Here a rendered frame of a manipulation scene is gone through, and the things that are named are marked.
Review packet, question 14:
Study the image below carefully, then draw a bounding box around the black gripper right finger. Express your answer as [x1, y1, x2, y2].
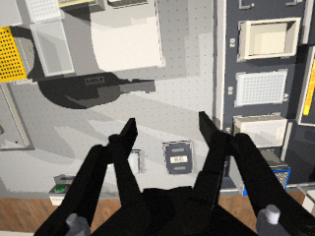
[181, 111, 315, 236]

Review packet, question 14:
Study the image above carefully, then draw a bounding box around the dark grey rectangular nest with label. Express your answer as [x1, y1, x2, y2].
[162, 141, 194, 176]

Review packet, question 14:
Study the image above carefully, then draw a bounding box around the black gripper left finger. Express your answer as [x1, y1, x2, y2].
[33, 118, 153, 236]

